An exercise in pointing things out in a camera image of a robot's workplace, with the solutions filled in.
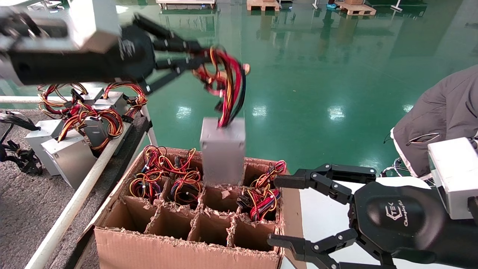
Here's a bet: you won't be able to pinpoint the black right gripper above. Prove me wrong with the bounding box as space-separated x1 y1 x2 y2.
349 181 478 269

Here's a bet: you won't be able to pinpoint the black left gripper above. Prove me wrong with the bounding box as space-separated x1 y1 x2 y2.
7 13 212 95

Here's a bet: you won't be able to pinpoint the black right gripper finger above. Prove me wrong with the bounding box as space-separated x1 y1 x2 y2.
267 228 396 269
274 163 378 205

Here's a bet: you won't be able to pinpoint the silver power supply coloured cables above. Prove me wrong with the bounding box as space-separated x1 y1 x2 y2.
37 83 105 116
80 112 124 155
93 82 148 120
237 185 281 222
142 146 168 173
164 148 202 176
249 160 287 189
192 46 251 186
129 171 165 202
170 171 203 207

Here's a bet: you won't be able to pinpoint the cardboard box with dividers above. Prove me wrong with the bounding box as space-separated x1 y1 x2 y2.
93 148 305 269

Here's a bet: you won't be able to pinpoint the pale wooden platform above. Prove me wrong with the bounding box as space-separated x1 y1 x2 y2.
156 0 217 10

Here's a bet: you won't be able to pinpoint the wooden pallet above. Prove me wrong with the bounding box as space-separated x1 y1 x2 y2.
332 0 376 16
246 0 280 12

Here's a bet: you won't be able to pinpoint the person in grey jacket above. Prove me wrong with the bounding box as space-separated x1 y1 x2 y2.
390 65 478 179

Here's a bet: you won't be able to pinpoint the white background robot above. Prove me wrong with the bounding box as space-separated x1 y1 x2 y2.
28 0 65 11

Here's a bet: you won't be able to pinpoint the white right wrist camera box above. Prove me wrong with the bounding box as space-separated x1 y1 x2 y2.
428 137 478 220

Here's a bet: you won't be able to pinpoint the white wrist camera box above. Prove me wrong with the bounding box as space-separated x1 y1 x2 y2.
428 137 478 220
68 0 122 53

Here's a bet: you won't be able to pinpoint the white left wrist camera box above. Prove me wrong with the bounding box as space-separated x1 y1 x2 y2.
68 0 122 53

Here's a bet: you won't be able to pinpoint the power supplies pile with cables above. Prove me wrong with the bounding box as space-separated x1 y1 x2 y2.
41 108 125 190

